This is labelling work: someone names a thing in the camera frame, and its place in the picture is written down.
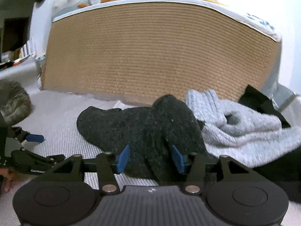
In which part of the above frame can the grey tabby cat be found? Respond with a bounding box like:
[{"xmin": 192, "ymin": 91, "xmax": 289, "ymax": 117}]
[{"xmin": 0, "ymin": 80, "xmax": 32, "ymax": 127}]

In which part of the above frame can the black thin garment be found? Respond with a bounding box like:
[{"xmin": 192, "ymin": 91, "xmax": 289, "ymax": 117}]
[{"xmin": 238, "ymin": 84, "xmax": 291, "ymax": 129}]

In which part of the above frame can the grey and black knit sweater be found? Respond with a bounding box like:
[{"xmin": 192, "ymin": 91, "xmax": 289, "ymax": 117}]
[{"xmin": 185, "ymin": 89, "xmax": 301, "ymax": 204}]

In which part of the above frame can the stack of books and boxes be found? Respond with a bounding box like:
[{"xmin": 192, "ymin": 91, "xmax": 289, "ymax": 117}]
[{"xmin": 0, "ymin": 49, "xmax": 24, "ymax": 69}]

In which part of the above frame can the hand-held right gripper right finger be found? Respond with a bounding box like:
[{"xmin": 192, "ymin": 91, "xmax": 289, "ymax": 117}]
[{"xmin": 171, "ymin": 144, "xmax": 255, "ymax": 195}]

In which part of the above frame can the person's left hand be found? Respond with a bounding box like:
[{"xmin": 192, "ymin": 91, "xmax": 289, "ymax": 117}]
[{"xmin": 0, "ymin": 167, "xmax": 14, "ymax": 193}]

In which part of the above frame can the dark sweater with squirrel embroidery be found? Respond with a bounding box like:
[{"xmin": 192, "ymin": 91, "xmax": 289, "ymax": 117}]
[{"xmin": 77, "ymin": 94, "xmax": 213, "ymax": 186}]

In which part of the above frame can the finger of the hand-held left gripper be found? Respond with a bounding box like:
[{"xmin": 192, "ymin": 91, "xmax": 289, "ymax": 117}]
[
  {"xmin": 8, "ymin": 127, "xmax": 45, "ymax": 144},
  {"xmin": 43, "ymin": 155, "xmax": 65, "ymax": 166}
]

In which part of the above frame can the white slatted rack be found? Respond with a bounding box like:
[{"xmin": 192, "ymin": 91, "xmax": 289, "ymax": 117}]
[{"xmin": 19, "ymin": 38, "xmax": 36, "ymax": 59}]

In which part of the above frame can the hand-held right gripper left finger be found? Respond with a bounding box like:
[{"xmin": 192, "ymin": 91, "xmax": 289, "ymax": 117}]
[{"xmin": 45, "ymin": 144, "xmax": 130, "ymax": 195}]

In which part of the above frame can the grey woven bed mat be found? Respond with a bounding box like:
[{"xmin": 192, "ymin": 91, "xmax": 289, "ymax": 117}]
[{"xmin": 0, "ymin": 56, "xmax": 301, "ymax": 226}]

